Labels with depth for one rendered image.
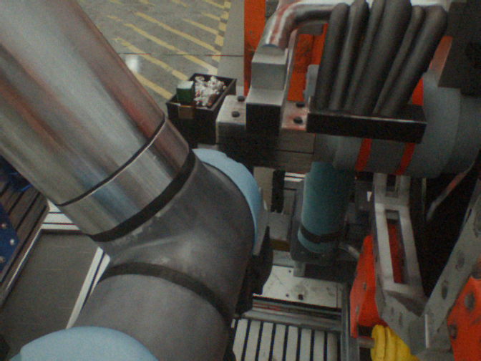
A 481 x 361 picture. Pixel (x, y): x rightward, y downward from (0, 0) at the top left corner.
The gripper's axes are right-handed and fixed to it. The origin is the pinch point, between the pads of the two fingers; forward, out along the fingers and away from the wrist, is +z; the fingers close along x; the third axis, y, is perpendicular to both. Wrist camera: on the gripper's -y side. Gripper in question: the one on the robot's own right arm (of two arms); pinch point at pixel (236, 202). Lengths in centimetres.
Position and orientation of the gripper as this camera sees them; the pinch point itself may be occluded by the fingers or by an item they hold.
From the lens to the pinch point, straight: 47.1
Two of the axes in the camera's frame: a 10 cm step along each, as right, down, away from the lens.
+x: -9.8, -1.1, 1.4
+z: 1.8, -6.3, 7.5
